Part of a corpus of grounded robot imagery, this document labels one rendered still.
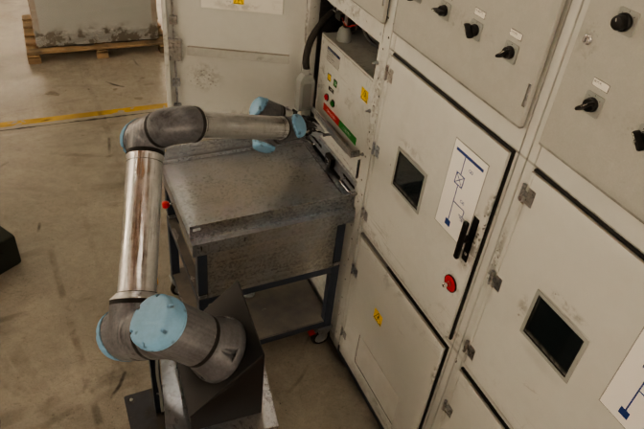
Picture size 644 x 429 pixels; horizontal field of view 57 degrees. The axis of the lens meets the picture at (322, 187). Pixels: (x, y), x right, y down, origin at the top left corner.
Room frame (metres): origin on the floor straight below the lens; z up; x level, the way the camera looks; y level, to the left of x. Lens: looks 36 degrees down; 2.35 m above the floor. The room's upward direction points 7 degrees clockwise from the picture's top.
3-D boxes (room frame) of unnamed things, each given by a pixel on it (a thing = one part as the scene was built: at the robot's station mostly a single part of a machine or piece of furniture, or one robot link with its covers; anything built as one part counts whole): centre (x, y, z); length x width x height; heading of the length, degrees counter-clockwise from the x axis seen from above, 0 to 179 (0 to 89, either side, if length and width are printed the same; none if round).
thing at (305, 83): (2.38, 0.12, 1.14); 0.08 x 0.05 x 0.17; 119
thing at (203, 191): (2.05, 0.30, 0.82); 0.68 x 0.62 x 0.06; 118
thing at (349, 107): (2.23, -0.04, 1.15); 0.48 x 0.01 x 0.48; 29
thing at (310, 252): (2.05, 0.30, 0.46); 0.64 x 0.58 x 0.66; 118
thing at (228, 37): (2.51, 0.46, 1.21); 0.63 x 0.07 x 0.74; 94
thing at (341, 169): (2.24, -0.05, 0.89); 0.54 x 0.05 x 0.06; 29
